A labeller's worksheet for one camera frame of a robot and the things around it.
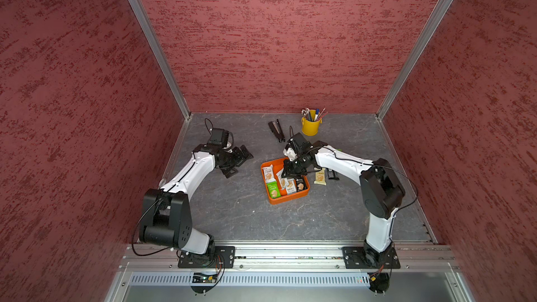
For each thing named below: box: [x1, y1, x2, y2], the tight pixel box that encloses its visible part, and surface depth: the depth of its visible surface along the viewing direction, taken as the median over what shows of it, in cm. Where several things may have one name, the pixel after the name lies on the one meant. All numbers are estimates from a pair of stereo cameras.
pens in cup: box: [301, 107, 329, 121], surface depth 109 cm
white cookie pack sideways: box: [276, 167, 289, 191], surface depth 89 cm
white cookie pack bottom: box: [286, 178, 298, 196], surface depth 91 cm
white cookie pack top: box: [262, 164, 277, 184], surface depth 94 cm
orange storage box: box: [260, 157, 311, 205], surface depth 91 cm
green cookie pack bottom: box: [267, 181, 282, 199], surface depth 90 cm
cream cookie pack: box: [313, 167, 327, 186], surface depth 96 cm
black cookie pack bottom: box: [296, 178, 305, 193], surface depth 94 cm
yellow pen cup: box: [301, 116, 323, 137], surface depth 109 cm
